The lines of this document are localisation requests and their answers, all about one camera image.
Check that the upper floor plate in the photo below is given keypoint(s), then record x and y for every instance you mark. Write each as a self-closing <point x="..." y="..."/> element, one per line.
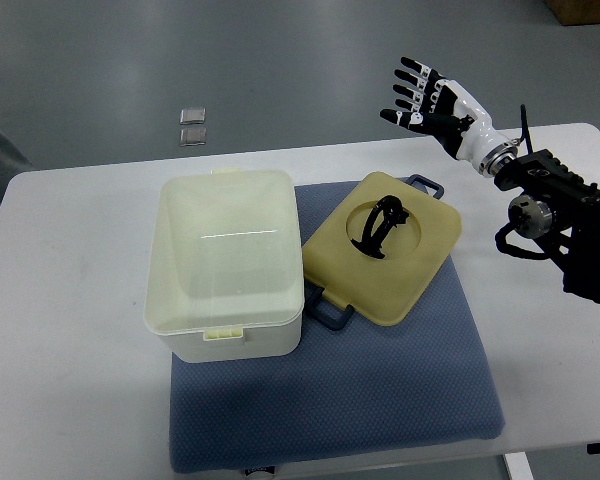
<point x="192" y="115"/>

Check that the white storage box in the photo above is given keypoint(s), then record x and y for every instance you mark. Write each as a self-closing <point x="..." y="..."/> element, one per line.
<point x="225" y="277"/>

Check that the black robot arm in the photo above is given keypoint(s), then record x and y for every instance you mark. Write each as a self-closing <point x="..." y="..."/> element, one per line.
<point x="556" y="217"/>

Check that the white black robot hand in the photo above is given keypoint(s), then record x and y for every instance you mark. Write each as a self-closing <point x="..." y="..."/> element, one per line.
<point x="428" y="103"/>

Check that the label under table edge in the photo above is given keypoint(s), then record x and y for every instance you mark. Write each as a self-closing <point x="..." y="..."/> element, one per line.
<point x="269" y="470"/>

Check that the brown cardboard box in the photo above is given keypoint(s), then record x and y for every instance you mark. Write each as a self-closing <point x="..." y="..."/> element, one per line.
<point x="575" y="12"/>

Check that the yellow box lid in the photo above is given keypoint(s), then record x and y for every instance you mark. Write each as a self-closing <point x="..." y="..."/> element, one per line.
<point x="378" y="250"/>

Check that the white table leg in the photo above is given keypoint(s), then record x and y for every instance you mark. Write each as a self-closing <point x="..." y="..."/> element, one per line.
<point x="517" y="466"/>

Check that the blue padded mat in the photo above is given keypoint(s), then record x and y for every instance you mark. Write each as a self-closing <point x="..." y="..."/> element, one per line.
<point x="360" y="389"/>

